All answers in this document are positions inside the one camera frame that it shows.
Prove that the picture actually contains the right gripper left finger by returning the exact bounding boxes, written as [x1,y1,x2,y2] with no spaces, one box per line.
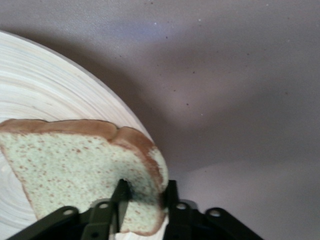
[81,178,133,240]

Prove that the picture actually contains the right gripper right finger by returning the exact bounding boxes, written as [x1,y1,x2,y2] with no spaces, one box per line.
[163,179,199,240]

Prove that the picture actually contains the slice of brown-crust bread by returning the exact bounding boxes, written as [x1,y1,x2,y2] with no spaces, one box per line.
[0,118,170,237]

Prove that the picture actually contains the round light wooden plate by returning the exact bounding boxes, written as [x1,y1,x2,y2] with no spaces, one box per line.
[0,29,168,240]

